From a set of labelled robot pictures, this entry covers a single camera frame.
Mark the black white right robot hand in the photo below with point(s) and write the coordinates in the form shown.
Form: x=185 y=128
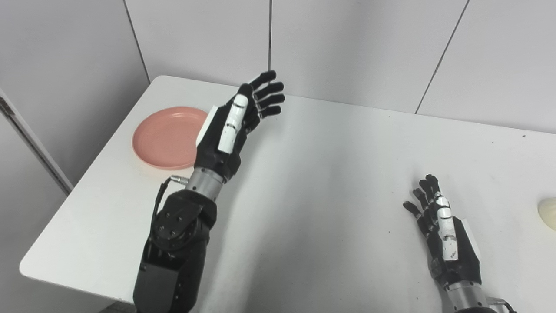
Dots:
x=460 y=261

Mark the cream steamed bun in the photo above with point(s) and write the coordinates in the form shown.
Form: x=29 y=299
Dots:
x=549 y=214

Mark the pink round plate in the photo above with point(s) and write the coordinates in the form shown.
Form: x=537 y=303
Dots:
x=167 y=137

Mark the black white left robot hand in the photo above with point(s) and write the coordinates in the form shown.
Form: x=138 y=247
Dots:
x=221 y=148

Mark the grey wall hinge bracket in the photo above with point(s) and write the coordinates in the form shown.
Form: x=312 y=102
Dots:
x=6 y=106

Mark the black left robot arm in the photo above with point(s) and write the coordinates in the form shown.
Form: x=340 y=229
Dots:
x=178 y=243

